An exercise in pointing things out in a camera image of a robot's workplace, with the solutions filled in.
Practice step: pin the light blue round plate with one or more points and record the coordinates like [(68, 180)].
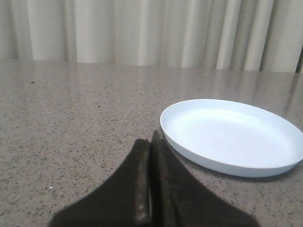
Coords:
[(232, 138)]

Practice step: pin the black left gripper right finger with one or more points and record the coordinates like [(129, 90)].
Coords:
[(180, 200)]

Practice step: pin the white pleated curtain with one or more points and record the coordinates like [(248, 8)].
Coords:
[(255, 35)]

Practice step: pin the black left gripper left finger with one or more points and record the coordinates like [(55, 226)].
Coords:
[(121, 201)]

